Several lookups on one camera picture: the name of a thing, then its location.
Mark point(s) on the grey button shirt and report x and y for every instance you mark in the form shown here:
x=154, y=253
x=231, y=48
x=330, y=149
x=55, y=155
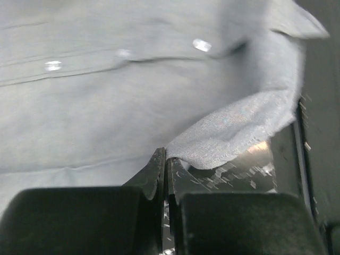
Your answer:
x=89, y=89

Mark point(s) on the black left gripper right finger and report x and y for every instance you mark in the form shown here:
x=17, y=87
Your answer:
x=205, y=222

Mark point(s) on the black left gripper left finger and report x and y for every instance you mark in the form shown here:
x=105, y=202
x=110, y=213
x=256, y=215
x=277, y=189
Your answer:
x=125, y=219

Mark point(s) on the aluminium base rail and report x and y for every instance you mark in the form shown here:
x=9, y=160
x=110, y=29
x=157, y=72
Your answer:
x=317, y=139

